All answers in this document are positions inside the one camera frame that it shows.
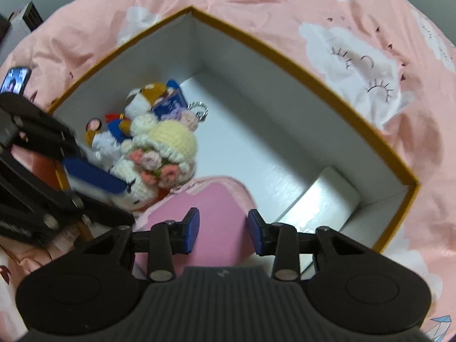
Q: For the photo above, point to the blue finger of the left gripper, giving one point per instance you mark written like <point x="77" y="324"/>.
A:
<point x="87" y="172"/>

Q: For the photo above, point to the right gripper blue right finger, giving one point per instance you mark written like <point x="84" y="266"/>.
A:
<point x="279" y="240"/>

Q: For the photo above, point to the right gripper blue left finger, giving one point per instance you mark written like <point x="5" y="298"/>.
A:
<point x="169" y="238"/>

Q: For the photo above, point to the red panda plush doll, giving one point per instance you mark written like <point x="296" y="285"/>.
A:
<point x="144" y="107"/>

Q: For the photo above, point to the white box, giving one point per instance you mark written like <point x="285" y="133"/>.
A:
<point x="330" y="201"/>

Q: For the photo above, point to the pink fabric pouch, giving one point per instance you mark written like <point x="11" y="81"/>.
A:
<point x="223" y="239"/>

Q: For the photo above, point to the crochet bunny flower doll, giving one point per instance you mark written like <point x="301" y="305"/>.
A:
<point x="159" y="156"/>

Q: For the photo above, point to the smartphone with lit screen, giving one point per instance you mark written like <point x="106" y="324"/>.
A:
<point x="16" y="80"/>

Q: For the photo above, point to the orange cardboard box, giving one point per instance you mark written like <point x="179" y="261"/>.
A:
<point x="271" y="125"/>

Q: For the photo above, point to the pink cloud-print duvet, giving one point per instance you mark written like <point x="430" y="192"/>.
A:
<point x="387" y="62"/>

